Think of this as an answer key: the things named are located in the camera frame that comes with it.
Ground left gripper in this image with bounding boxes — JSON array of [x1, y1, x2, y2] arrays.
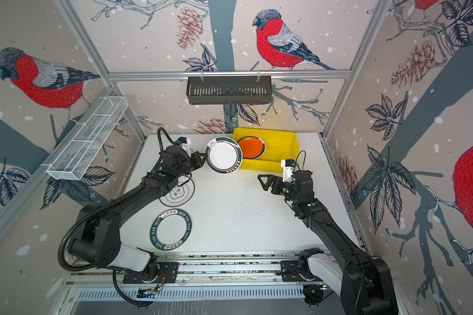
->
[[175, 151, 208, 179]]

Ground white plate black rings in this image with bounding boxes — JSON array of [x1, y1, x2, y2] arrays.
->
[[158, 176, 196, 208]]

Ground green red rimmed plate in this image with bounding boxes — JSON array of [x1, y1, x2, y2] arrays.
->
[[236, 135, 267, 161]]

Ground small green rimmed plate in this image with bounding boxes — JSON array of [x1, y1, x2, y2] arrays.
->
[[205, 136, 243, 175]]

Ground green lettered rim plate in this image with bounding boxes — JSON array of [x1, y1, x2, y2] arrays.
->
[[149, 209, 193, 251]]

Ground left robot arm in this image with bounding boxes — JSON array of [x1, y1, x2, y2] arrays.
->
[[57, 145, 206, 273]]

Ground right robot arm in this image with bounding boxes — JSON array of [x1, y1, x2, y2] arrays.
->
[[258, 170, 398, 314]]

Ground yellow plastic bin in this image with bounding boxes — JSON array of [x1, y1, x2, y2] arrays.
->
[[232, 127, 299, 173]]

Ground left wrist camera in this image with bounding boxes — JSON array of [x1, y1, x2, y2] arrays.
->
[[175, 136, 192, 156]]

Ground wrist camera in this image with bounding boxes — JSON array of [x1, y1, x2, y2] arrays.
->
[[281, 159, 296, 182], [175, 136, 192, 156]]

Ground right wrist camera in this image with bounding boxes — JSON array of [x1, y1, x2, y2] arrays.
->
[[281, 159, 296, 182]]

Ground dark hanging wall basket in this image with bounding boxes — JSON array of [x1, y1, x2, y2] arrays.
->
[[186, 76, 273, 105]]

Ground aluminium rail frame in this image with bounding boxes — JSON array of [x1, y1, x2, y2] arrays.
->
[[68, 251, 383, 288]]

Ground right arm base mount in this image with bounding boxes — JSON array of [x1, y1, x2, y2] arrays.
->
[[278, 261, 323, 283]]

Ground white wire mesh basket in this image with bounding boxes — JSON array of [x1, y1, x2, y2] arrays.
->
[[47, 96, 128, 181]]

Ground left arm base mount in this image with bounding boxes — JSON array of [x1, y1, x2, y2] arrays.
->
[[123, 262, 179, 285]]

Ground black corrugated left cable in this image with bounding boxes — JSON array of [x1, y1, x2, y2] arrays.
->
[[56, 127, 182, 272]]

